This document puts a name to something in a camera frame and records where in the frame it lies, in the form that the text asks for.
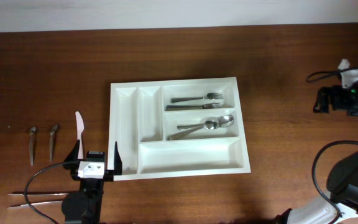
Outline steel tongs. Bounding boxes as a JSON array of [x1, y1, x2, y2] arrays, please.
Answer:
[[7, 192, 69, 209]]

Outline steel spoon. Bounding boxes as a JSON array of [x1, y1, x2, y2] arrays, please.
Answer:
[[167, 118, 219, 141], [177, 115, 234, 130]]

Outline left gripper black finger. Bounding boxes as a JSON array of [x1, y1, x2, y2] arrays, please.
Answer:
[[113, 141, 122, 175], [64, 139, 81, 162]]

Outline small steel teaspoon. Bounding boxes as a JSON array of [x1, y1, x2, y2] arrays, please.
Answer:
[[49, 124, 59, 162], [29, 126, 37, 166]]

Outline white plastic knife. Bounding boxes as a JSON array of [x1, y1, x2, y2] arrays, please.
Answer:
[[75, 111, 85, 159]]

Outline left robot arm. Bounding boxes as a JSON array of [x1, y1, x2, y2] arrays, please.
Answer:
[[62, 140, 122, 224]]

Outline steel fork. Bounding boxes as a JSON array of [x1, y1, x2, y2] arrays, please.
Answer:
[[170, 93, 224, 103], [166, 103, 223, 111]]

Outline small steel teaspoon far left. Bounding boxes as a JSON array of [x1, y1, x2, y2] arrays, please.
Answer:
[[29, 126, 37, 166]]

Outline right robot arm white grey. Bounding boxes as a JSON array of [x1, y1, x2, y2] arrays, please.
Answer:
[[273, 59, 358, 224]]

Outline steel spoon in tray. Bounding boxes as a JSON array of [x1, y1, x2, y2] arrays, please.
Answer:
[[167, 118, 219, 141]]

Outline white plastic cutlery tray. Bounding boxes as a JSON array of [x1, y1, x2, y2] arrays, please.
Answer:
[[107, 77, 250, 180]]

